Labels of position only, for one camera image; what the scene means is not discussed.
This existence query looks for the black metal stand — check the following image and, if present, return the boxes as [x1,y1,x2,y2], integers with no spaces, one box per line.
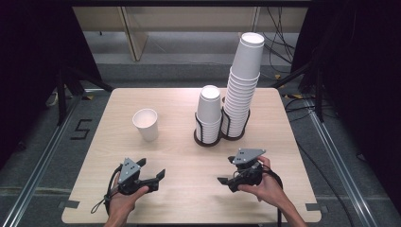
[55,64,114,127]
[270,60,325,123]

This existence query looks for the beige wooden cabinet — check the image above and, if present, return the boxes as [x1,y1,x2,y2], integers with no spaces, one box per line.
[72,6,308,62]

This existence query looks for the tall stack of white cups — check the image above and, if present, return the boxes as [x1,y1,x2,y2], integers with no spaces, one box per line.
[220,31,266,139]

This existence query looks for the hand-held gripper cable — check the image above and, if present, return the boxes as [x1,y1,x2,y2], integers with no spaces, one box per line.
[90,164,124,216]
[261,168,284,227]

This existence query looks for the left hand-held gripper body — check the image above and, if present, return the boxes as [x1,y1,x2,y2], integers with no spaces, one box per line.
[116,157,159,196]

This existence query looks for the white disposable paper cup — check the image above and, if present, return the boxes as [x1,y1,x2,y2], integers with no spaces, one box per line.
[131,108,160,143]

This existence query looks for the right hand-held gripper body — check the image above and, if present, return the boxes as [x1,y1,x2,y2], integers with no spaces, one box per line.
[227,148,267,194]

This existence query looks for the right hand-held gripper cable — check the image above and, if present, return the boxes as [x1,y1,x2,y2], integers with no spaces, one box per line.
[261,168,284,227]

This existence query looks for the person's right hand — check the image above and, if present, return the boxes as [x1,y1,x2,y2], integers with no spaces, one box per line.
[237,156,285,207]

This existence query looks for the black wire cup holder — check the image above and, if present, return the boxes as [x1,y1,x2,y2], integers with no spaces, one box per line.
[193,105,252,148]

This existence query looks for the left hand-held gripper cable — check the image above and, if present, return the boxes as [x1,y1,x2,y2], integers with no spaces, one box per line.
[90,164,124,216]

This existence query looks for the person's left hand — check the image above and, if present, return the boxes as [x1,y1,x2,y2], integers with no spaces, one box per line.
[107,174,149,221]

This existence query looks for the bundle of black cables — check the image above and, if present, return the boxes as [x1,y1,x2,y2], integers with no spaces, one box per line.
[254,7,297,65]

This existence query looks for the short stack of white cups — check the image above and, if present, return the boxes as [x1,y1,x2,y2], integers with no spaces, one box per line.
[195,84,223,146]

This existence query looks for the aluminium floor rail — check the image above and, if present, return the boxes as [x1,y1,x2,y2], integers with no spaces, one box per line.
[0,94,83,227]
[306,103,384,227]

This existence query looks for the black floor cable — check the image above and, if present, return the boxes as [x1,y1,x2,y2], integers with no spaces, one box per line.
[285,96,356,227]

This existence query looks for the black tape strip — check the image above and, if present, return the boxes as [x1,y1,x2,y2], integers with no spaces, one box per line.
[305,202,329,213]

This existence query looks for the white cord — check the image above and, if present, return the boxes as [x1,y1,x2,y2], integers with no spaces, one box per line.
[46,91,60,107]

